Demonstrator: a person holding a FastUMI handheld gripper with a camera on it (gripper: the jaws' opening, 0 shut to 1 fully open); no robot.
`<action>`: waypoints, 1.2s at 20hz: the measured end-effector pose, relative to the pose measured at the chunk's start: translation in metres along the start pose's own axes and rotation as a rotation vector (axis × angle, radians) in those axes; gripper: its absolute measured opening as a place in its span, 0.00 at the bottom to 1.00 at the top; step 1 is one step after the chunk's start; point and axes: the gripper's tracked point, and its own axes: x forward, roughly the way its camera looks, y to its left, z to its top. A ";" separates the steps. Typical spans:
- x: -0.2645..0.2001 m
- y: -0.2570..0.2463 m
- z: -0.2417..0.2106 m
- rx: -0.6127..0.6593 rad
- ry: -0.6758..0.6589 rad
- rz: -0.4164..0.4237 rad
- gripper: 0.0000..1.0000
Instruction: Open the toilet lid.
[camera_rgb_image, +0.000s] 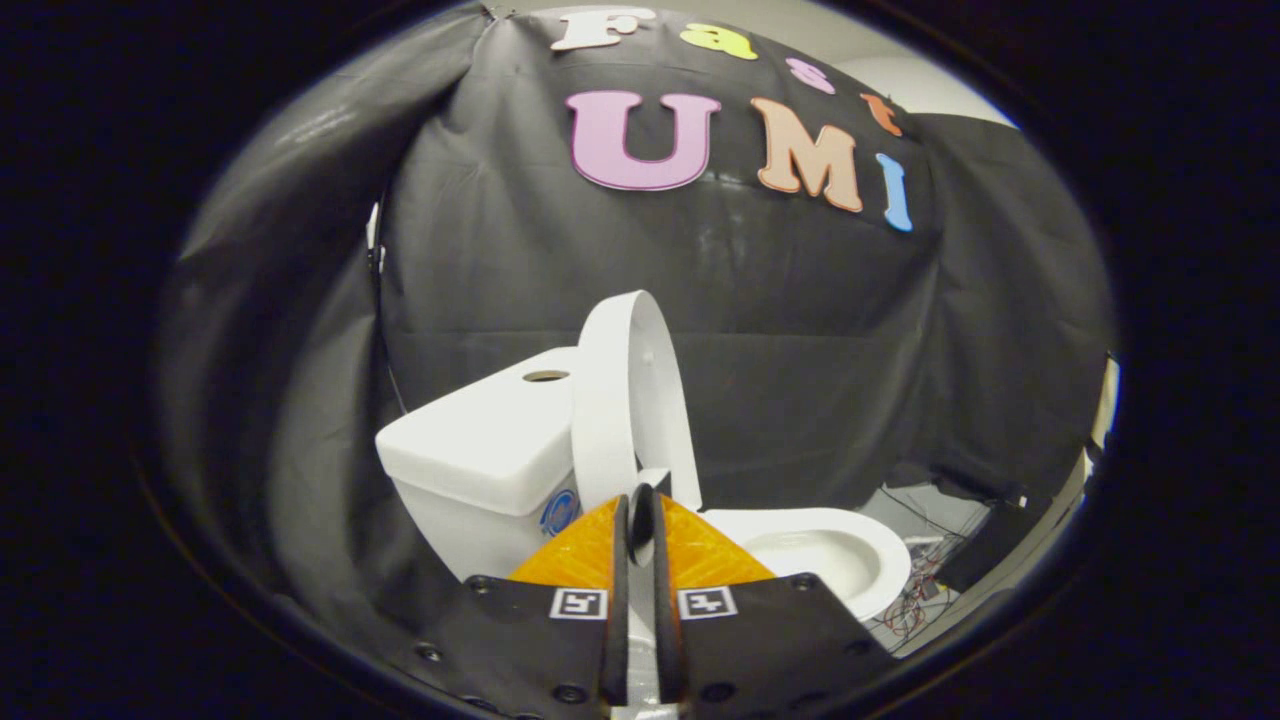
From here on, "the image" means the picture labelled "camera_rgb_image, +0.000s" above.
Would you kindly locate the white toilet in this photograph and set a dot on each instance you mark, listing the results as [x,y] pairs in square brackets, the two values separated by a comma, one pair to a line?
[480,450]

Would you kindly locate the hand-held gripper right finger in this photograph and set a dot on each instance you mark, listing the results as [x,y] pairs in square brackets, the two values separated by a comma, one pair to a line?
[668,630]

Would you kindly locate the black box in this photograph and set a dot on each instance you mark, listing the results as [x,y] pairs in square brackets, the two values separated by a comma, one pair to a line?
[990,545]

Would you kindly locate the white toilet lid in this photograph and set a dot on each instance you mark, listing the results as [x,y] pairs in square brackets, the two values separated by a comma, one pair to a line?
[610,400]

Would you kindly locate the white toilet seat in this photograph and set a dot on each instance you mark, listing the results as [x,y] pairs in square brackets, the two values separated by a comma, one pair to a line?
[882,560]

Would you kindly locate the black backdrop cloth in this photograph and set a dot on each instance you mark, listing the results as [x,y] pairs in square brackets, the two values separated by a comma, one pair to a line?
[800,350]

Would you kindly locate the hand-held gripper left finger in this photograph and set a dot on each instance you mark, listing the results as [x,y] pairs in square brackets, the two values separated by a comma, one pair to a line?
[618,620]

